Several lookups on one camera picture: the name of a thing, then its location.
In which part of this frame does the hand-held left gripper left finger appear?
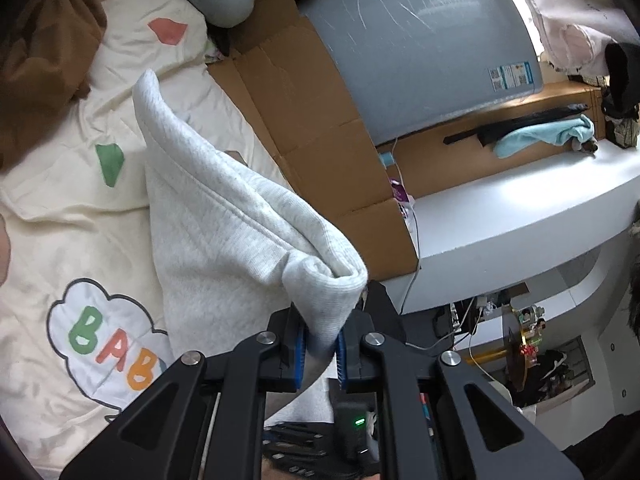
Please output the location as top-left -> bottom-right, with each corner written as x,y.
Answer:
59,307 -> 308,480

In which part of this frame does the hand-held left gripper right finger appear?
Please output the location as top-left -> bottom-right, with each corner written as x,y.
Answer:
336,305 -> 583,480

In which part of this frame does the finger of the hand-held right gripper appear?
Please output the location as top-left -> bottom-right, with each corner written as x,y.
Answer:
262,421 -> 338,450
269,451 -> 362,479

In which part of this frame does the light grey sweatshirt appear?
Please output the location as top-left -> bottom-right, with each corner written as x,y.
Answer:
132,70 -> 370,411

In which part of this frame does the white folded garment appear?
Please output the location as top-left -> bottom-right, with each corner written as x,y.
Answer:
270,375 -> 336,423

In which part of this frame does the black folded garment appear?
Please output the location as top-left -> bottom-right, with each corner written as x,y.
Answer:
357,280 -> 408,346

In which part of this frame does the grey backpack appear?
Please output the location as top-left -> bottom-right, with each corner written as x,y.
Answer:
432,305 -> 476,341

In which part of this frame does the purple packet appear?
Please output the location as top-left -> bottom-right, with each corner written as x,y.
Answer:
390,180 -> 416,206

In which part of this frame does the white curved desk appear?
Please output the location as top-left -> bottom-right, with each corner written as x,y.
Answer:
385,137 -> 640,316

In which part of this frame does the brown board panel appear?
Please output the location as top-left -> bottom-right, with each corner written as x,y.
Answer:
375,82 -> 608,201

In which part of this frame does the brown cardboard sheet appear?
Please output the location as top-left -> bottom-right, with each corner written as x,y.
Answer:
207,0 -> 420,281

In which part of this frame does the person's leg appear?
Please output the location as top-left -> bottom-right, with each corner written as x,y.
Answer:
565,410 -> 640,480

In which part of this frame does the teal towel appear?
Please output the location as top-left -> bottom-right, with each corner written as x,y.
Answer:
492,115 -> 596,158

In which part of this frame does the cream bear print blanket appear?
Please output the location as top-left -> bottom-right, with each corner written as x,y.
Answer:
0,0 -> 301,471

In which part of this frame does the grey washing machine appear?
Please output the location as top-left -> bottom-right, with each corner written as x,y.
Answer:
297,0 -> 546,146

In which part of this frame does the brown garment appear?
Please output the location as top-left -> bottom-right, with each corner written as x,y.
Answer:
0,0 -> 108,171

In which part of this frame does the pink hanging shirt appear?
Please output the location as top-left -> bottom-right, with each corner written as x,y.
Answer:
505,0 -> 640,76

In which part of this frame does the white power cable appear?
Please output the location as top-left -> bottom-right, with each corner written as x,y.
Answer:
390,135 -> 423,306

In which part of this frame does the white charger with cable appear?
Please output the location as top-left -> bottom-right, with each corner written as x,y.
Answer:
405,300 -> 506,396

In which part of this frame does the black hanging strap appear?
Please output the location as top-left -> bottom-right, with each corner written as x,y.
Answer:
442,102 -> 591,148

